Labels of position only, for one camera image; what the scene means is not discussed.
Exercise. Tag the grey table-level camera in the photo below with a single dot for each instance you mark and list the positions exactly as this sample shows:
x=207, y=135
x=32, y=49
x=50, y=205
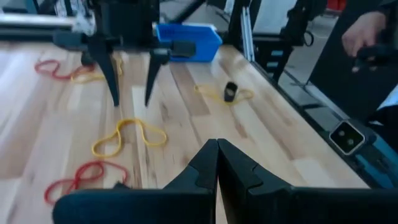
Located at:
x=346, y=137

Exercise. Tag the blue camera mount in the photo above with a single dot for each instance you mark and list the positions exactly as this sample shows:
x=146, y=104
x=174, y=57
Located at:
x=382, y=155

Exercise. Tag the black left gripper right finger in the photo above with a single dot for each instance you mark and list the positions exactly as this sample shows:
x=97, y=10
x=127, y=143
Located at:
x=280, y=208

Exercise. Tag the yellow rubber band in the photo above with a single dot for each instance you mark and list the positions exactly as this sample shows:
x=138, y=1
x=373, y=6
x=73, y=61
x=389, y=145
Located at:
x=87, y=77
x=119, y=126
x=214, y=96

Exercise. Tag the black wide rubber band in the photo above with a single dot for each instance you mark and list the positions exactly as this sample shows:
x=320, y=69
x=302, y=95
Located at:
x=235, y=91

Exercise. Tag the red black tool case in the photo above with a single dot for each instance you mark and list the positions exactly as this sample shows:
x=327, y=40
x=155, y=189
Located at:
x=335, y=3

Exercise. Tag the person's hand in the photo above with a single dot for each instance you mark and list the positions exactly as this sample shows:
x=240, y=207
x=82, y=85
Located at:
x=363, y=31

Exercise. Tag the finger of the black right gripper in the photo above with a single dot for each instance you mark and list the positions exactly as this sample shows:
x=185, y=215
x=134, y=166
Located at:
x=155, y=68
x=105, y=65

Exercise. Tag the red rubber band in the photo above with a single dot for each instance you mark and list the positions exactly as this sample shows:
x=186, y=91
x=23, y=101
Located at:
x=62, y=76
x=77, y=178

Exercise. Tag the blue plastic basket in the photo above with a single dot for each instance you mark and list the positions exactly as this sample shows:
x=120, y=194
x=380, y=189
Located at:
x=192, y=40

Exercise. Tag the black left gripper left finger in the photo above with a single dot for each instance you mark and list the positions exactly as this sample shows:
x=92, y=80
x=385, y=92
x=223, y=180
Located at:
x=155, y=208

